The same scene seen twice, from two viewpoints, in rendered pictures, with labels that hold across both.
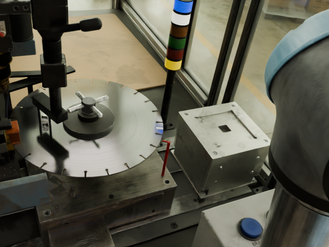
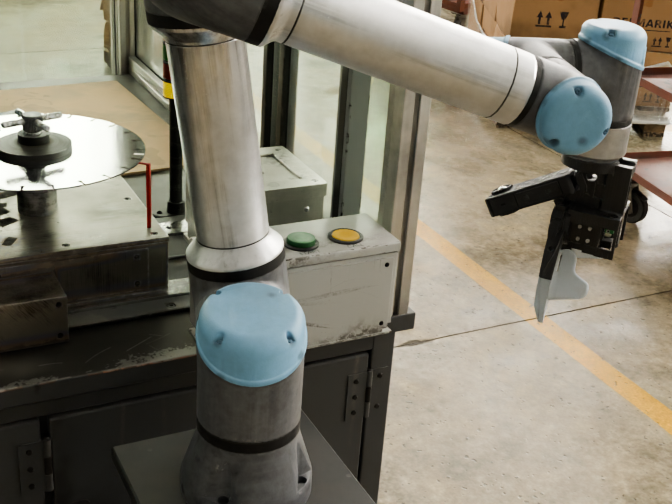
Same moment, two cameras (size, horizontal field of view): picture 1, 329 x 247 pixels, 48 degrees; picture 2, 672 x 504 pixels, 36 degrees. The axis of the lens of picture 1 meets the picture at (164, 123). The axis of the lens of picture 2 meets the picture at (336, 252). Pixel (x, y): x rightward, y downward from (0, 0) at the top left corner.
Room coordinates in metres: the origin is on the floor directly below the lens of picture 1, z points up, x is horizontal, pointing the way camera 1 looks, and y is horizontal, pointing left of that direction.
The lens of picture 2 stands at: (-0.83, -0.37, 1.51)
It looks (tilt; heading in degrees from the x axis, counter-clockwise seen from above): 25 degrees down; 3
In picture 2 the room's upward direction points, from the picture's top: 4 degrees clockwise
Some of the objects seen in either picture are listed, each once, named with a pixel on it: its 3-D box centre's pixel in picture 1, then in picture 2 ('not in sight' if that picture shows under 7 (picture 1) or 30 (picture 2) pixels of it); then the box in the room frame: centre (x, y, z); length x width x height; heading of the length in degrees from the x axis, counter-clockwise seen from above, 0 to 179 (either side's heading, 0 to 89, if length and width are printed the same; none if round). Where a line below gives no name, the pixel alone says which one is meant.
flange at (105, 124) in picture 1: (88, 115); (33, 140); (0.61, 0.16, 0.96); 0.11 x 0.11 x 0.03
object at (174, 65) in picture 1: (173, 61); (175, 87); (0.87, 0.01, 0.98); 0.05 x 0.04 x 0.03; 31
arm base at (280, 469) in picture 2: not in sight; (247, 448); (0.13, -0.24, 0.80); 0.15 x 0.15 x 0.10
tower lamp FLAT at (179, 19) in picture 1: (180, 16); not in sight; (0.87, 0.01, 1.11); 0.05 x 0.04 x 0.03; 31
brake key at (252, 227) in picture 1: (250, 229); not in sight; (0.44, -0.20, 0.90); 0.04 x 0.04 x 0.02
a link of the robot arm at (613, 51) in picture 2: not in sight; (604, 71); (0.35, -0.60, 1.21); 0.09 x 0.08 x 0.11; 103
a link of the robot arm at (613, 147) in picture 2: not in sight; (596, 136); (0.35, -0.61, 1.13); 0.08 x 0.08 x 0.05
